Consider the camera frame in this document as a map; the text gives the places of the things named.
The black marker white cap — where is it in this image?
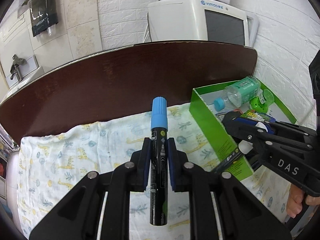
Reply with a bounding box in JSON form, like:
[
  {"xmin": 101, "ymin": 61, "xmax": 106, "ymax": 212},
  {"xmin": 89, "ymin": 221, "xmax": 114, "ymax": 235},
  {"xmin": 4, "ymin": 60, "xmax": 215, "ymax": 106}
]
[{"xmin": 211, "ymin": 122, "xmax": 268, "ymax": 174}]

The small green printed box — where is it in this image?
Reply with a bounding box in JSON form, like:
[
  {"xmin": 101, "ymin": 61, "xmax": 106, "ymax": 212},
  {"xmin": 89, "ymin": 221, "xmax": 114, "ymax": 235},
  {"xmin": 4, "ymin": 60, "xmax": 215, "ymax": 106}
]
[{"xmin": 241, "ymin": 109, "xmax": 276, "ymax": 122}]

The green plug-in mosquito repeller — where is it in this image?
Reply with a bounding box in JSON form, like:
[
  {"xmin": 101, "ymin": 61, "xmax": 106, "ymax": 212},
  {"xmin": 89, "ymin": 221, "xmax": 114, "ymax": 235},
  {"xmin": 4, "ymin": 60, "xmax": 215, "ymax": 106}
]
[{"xmin": 250, "ymin": 89, "xmax": 274, "ymax": 114}]

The black marker blue cap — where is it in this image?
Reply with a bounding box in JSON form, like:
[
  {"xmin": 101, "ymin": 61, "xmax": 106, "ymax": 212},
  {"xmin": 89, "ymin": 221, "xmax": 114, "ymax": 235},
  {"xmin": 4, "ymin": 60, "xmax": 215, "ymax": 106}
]
[{"xmin": 150, "ymin": 96, "xmax": 168, "ymax": 226}]

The clear bottle green label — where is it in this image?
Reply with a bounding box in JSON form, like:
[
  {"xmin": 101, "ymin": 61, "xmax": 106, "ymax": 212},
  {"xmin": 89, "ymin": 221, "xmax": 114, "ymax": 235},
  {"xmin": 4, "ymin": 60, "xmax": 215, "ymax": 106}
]
[{"xmin": 213, "ymin": 76, "xmax": 260, "ymax": 112}]

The green cardboard box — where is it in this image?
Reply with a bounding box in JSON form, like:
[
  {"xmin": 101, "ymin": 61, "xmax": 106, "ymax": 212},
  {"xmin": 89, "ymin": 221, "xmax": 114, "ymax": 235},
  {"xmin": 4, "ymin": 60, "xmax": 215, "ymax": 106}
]
[{"xmin": 189, "ymin": 81, "xmax": 297, "ymax": 181}]

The person's right hand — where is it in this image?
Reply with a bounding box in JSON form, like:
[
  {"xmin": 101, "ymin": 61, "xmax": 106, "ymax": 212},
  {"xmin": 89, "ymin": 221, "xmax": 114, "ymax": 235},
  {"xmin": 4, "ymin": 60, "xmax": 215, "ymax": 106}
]
[{"xmin": 286, "ymin": 184, "xmax": 320, "ymax": 218}]

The giraffe print white cloth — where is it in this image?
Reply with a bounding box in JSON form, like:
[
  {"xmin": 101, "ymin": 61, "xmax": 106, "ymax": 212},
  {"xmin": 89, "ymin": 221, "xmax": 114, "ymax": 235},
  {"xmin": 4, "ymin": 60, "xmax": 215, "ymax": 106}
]
[{"xmin": 17, "ymin": 103, "xmax": 290, "ymax": 239}]

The white countertop appliance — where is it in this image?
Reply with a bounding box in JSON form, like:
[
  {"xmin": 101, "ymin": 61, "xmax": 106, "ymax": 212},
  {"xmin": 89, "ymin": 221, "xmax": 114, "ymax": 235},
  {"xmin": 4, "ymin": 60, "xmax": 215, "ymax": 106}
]
[{"xmin": 147, "ymin": 0, "xmax": 259, "ymax": 47}]

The dark metal wall faucet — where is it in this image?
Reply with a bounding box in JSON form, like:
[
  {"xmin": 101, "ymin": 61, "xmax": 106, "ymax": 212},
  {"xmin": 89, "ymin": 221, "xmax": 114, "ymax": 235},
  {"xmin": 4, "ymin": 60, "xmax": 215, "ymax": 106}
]
[{"xmin": 10, "ymin": 54, "xmax": 27, "ymax": 82}]

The dark wall-mounted dispenser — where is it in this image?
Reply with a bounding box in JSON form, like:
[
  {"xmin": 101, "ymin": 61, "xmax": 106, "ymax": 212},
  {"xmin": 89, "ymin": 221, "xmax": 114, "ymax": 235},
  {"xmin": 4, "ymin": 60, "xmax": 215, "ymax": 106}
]
[{"xmin": 30, "ymin": 0, "xmax": 59, "ymax": 37}]

